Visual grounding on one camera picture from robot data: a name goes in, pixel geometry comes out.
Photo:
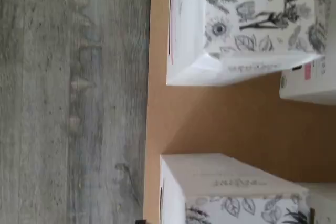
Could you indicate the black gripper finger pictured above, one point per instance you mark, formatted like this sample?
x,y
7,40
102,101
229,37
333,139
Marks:
x,y
141,221

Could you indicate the white box pink strip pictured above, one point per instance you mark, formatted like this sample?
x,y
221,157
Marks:
x,y
223,11
315,89

